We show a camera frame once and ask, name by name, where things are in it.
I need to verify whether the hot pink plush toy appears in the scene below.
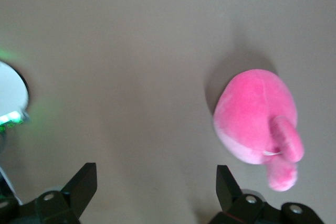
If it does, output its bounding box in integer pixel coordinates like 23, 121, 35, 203
213, 68, 305, 192

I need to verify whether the brown table cover mat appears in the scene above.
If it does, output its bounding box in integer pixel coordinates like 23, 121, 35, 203
0, 0, 336, 224

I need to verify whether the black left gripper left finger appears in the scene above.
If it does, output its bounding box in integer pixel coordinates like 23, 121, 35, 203
34, 162, 98, 224

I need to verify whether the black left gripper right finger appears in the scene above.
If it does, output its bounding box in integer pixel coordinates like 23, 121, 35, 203
216, 165, 267, 224

